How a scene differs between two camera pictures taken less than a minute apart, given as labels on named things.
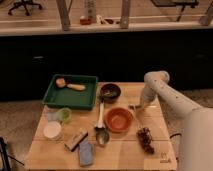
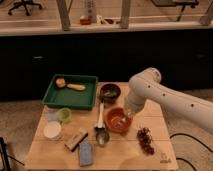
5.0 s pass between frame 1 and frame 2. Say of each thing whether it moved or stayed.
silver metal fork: moved
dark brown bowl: stayed
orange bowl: stayed
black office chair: stayed
